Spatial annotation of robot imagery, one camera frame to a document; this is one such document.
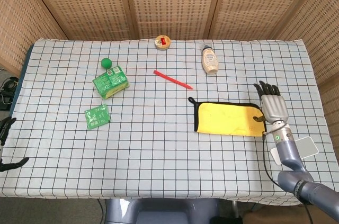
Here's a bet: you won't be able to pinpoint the white checkered tablecloth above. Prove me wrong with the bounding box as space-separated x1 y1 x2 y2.
0 38 339 207

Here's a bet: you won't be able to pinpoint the green packaged sponge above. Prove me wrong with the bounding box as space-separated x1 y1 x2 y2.
92 65 131 100

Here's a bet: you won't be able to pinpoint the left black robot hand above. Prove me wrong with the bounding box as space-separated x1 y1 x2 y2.
0 117 30 173

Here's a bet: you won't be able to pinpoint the white plastic stand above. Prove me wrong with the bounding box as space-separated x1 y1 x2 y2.
270 136 319 166

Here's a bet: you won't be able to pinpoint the flat green packet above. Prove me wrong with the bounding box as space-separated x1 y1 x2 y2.
84 104 111 130

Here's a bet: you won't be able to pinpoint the red pen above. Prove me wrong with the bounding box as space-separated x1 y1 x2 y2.
153 69 194 91

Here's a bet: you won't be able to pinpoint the woven wooden folding screen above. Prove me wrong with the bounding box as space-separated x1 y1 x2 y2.
0 0 339 163

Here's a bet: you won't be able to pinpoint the round wooden box red label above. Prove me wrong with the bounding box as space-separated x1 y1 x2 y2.
155 35 172 51

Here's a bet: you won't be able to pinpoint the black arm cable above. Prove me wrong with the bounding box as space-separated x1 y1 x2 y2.
262 130 316 224

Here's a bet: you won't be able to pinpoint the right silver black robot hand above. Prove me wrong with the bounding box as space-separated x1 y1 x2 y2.
253 80 290 124

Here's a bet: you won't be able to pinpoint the beige sauce squeeze bottle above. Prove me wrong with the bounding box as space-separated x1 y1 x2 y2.
201 44 220 76

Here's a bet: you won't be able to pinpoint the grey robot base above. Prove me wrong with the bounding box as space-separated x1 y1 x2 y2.
104 198 221 224

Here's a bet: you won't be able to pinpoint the black cables on floor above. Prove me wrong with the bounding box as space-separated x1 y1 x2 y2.
0 75 19 111

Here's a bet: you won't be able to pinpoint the dark grey yellow cloth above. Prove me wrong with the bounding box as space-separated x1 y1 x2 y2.
188 96 266 138

